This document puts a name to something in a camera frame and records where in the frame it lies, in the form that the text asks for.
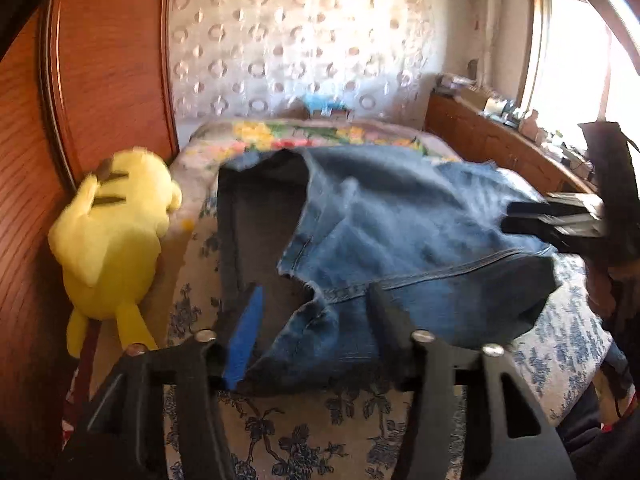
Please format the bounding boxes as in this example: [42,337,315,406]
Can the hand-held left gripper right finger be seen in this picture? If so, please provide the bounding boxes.
[367,282,576,480]

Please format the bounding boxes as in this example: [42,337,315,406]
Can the pale window curtain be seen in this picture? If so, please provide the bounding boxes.
[470,0,506,96]

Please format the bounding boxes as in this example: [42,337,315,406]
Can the wooden slatted wardrobe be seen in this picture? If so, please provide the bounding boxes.
[0,0,181,461]

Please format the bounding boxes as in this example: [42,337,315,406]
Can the window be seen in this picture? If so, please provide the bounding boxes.
[520,0,640,161]

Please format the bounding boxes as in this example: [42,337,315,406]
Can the blue denim pants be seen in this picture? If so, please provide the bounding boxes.
[217,144,561,396]

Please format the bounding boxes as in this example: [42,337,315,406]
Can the circle patterned sheer curtain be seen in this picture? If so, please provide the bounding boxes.
[170,0,451,121]

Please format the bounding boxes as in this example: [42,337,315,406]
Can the cardboard box with blue cloth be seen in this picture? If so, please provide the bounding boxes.
[305,95,353,121]

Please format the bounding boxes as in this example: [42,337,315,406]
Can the colourful floral blanket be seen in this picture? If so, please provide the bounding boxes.
[190,117,466,161]

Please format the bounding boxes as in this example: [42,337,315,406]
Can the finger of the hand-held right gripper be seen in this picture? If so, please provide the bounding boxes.
[506,192,607,220]
[501,215,610,257]

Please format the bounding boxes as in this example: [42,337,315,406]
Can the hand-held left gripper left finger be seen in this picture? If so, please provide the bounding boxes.
[65,282,266,480]

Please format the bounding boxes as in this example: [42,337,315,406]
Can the wooden cabinet counter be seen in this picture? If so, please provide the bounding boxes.
[425,87,596,196]

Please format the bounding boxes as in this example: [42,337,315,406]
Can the person's right hand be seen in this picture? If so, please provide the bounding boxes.
[586,260,631,326]

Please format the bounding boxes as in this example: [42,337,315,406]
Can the stack of papers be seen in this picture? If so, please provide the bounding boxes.
[435,74,473,96]

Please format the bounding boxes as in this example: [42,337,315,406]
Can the open cardboard box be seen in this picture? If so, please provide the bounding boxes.
[460,87,493,111]

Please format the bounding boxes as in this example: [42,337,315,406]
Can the yellow plush toy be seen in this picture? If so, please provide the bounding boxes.
[48,147,183,360]

